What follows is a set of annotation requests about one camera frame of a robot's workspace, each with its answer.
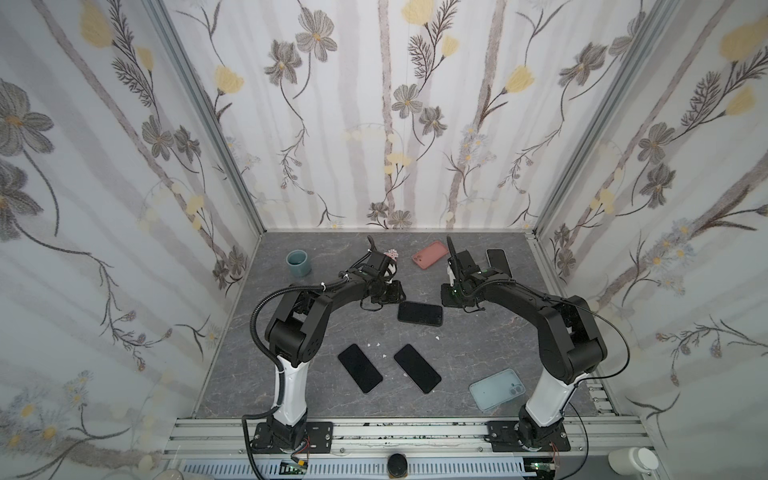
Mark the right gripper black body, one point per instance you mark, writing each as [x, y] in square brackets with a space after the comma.
[457, 264]

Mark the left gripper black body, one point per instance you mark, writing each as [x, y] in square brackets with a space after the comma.
[388, 293]

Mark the pink phone case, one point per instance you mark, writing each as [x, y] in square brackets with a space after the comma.
[430, 255]

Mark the light blue phone case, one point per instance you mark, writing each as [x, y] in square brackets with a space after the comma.
[498, 262]

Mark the black phone case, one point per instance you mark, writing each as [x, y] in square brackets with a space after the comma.
[420, 314]

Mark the black smartphone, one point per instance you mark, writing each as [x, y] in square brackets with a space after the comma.
[360, 368]
[417, 368]

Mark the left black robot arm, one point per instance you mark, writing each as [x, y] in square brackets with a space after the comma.
[289, 325]

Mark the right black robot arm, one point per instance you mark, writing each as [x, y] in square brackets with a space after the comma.
[570, 343]

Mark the pale green phone case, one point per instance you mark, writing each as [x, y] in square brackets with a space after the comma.
[497, 389]

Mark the pink white cupcake toy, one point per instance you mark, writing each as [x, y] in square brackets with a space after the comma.
[392, 254]

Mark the teal ceramic cup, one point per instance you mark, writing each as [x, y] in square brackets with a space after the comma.
[298, 263]

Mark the black round knob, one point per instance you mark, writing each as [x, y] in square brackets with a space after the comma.
[397, 466]

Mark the white cylinder container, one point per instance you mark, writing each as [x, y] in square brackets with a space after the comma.
[633, 461]

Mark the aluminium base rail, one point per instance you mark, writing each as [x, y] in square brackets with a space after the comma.
[436, 448]

